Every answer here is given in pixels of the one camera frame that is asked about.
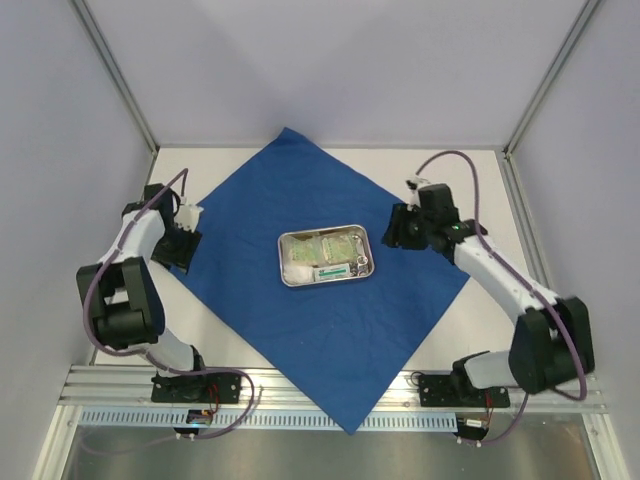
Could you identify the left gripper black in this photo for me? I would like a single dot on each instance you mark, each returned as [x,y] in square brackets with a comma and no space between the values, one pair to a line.
[182,258]

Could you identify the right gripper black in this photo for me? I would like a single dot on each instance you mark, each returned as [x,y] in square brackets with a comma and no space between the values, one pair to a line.
[400,230]

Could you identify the green packet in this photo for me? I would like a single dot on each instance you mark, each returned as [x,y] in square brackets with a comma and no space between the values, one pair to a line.
[339,249]
[305,250]

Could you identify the stainless steel instrument tray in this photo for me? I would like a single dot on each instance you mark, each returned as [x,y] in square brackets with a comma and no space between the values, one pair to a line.
[362,268]

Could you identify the small white green sachet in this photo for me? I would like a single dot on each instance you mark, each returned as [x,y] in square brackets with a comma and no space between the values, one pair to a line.
[332,272]

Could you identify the blue surgical drape cloth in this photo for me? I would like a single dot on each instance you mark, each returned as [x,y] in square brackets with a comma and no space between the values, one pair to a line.
[343,343]

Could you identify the white gauze pad large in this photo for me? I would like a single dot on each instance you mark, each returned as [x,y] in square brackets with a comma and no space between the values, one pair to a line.
[298,274]

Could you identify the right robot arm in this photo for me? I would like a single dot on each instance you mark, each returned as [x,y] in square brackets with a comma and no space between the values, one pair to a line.
[552,341]

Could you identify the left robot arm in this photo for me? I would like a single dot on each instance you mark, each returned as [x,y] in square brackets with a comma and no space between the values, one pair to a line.
[123,314]

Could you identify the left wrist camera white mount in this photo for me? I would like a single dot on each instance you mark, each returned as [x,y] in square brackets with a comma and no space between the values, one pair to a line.
[188,216]

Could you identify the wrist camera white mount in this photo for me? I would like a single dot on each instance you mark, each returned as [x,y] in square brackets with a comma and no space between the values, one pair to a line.
[188,216]
[415,184]

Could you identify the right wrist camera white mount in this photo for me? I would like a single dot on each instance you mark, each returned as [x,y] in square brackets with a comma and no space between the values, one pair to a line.
[415,184]

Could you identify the aluminium side rail right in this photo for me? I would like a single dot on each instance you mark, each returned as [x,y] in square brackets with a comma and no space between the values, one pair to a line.
[536,261]

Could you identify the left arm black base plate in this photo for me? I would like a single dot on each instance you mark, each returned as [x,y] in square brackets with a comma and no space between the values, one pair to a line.
[215,388]

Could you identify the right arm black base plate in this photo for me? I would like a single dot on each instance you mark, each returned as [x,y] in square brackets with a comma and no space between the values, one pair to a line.
[440,391]

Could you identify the slotted cable duct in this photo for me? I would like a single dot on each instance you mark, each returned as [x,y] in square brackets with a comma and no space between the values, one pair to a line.
[265,419]

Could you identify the aluminium frame post left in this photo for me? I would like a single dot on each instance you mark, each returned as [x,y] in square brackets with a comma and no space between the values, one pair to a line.
[100,43]

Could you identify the aluminium frame post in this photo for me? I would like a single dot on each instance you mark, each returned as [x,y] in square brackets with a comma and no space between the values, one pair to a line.
[553,72]
[100,43]

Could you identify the aluminium frame post right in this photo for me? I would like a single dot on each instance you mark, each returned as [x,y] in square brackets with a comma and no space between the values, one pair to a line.
[553,72]

